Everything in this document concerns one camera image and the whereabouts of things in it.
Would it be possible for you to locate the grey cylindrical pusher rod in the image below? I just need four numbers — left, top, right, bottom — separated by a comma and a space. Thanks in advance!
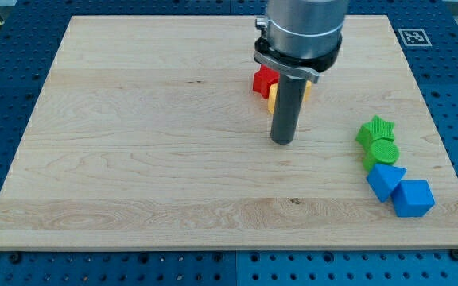
270, 74, 307, 145

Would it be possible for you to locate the black silver tool flange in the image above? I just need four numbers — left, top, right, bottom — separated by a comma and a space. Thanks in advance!
254, 17, 342, 83

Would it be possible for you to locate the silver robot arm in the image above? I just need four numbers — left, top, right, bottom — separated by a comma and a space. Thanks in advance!
254, 0, 349, 145

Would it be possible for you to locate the blue cube block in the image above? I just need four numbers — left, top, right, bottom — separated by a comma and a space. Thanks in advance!
391, 180, 436, 218

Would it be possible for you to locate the yellow round block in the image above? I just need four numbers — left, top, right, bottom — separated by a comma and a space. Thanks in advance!
267, 81, 312, 114

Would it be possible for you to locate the red star block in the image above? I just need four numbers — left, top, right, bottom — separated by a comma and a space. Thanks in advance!
252, 64, 279, 99

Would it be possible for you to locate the green star block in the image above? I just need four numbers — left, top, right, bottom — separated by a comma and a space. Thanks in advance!
355, 115, 395, 152

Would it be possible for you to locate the green cylinder block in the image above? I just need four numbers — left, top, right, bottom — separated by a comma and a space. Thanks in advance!
363, 139, 400, 172

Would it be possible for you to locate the blue triangle block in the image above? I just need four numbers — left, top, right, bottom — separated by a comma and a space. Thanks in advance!
367, 164, 406, 203

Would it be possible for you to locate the white fiducial marker tag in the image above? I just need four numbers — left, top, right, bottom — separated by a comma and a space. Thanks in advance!
398, 28, 432, 47

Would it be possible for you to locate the wooden board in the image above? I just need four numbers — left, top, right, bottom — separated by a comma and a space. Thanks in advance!
0, 15, 458, 252

